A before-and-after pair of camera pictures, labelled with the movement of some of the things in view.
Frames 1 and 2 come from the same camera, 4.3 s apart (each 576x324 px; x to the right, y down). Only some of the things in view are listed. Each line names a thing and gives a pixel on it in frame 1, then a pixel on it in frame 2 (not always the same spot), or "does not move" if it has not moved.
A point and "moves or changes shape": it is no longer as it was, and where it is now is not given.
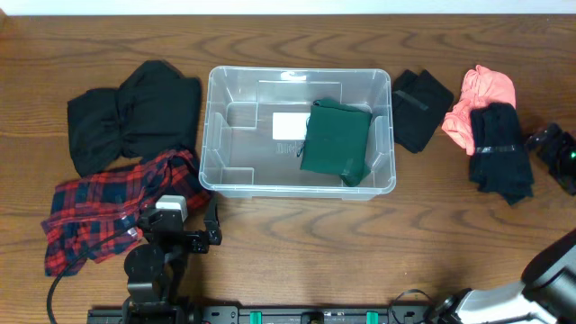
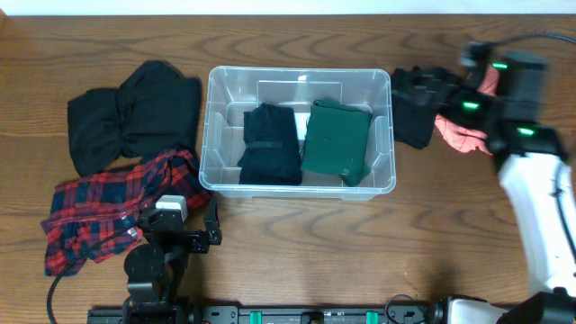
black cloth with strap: x=418 y=104 does not move
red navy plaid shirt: x=85 y=213 does not move
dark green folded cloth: x=337 y=140 does not move
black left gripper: x=193 y=238 does not move
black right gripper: x=562 y=139 -> x=450 y=105
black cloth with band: x=499 y=164 moves or changes shape
